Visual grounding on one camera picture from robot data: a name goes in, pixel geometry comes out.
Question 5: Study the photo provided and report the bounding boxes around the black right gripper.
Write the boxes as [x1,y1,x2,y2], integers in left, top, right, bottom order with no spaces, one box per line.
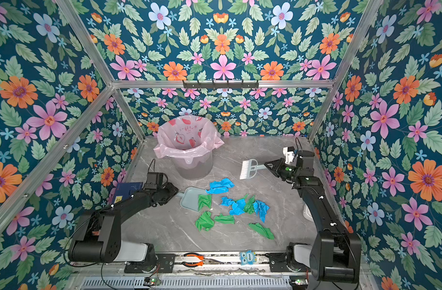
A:
[265,158,301,182]

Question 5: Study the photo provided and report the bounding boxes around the pale green dustpan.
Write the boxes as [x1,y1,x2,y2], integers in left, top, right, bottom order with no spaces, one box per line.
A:
[176,187,208,212]

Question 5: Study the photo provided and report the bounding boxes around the pale green hand brush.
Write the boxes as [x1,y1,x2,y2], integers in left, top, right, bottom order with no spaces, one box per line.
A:
[240,159,266,180]

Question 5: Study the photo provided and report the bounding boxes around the blue paper scrap top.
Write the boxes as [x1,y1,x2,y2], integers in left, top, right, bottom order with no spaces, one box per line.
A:
[205,178,234,195]

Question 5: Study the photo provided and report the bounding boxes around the blue paper scrap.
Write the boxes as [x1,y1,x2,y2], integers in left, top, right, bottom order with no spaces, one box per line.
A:
[253,200,270,223]
[221,196,246,216]
[205,178,234,195]

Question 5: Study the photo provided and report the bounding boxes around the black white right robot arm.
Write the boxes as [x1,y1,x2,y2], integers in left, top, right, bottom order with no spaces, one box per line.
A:
[264,146,362,290]

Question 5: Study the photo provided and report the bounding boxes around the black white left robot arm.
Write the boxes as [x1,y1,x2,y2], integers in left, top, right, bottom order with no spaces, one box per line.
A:
[68,172,179,266]

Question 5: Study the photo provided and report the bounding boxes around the dark blue book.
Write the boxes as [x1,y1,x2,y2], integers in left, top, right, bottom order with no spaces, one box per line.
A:
[112,182,143,204]

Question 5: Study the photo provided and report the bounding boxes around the green paper scrap upper left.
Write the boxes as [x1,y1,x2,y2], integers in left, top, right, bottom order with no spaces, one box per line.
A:
[197,195,212,211]

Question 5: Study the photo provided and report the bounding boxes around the green paper scrap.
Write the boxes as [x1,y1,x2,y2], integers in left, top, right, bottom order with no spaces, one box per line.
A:
[214,215,235,224]
[195,211,215,231]
[249,223,275,240]
[243,196,256,215]
[197,195,212,211]

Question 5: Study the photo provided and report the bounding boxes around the silver mesh waste basket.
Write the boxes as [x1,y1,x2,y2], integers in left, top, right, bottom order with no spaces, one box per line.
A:
[170,152,213,180]

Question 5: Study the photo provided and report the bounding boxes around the blue paper scrap right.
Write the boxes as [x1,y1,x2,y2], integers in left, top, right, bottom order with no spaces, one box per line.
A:
[253,200,270,223]

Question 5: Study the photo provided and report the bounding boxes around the white brush holder stand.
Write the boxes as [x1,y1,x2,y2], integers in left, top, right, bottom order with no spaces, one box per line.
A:
[303,204,314,222]

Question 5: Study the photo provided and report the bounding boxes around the green paper scrap centre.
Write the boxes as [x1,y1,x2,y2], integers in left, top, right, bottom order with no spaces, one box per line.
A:
[243,196,256,215]

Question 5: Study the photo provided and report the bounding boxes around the green paper scrap lower left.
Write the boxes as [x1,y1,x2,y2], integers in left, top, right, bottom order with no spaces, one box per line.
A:
[195,211,215,231]

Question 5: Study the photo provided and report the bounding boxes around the blue paper scrap centre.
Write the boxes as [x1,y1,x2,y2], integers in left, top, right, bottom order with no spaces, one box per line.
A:
[221,196,246,216]

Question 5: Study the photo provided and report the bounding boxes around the green paper scrap lower right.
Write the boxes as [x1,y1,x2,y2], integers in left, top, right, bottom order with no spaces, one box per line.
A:
[249,223,275,240]

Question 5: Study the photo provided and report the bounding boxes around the green paper scrap middle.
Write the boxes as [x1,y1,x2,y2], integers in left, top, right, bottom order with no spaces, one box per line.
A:
[214,215,235,224]

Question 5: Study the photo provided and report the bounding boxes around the small circuit board left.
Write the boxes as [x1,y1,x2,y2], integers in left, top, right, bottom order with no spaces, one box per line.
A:
[144,277,161,287]

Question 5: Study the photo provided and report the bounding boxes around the small circuit board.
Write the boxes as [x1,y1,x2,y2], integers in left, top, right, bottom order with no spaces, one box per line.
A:
[144,277,161,287]
[290,277,309,290]

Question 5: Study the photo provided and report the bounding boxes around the blue owl figurine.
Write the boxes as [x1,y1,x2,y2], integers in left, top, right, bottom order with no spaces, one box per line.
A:
[239,250,257,266]

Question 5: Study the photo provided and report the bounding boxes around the small circuit board right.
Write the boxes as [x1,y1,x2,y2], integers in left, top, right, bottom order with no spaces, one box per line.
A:
[290,277,309,290]

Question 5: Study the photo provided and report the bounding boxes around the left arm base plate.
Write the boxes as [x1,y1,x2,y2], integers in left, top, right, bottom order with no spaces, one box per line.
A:
[124,253,176,274]

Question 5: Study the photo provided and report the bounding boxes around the aluminium frame rails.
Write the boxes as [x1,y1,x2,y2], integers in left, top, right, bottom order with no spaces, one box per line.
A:
[0,1,369,290]

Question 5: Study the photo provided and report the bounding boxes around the orange handled pliers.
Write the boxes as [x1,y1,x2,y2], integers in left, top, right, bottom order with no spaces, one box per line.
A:
[182,253,223,268]

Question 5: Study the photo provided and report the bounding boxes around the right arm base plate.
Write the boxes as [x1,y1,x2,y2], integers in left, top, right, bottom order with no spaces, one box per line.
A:
[265,253,310,273]

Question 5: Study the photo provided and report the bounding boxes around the black hook rail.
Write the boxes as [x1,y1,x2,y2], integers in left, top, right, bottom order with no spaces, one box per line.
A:
[182,80,260,89]

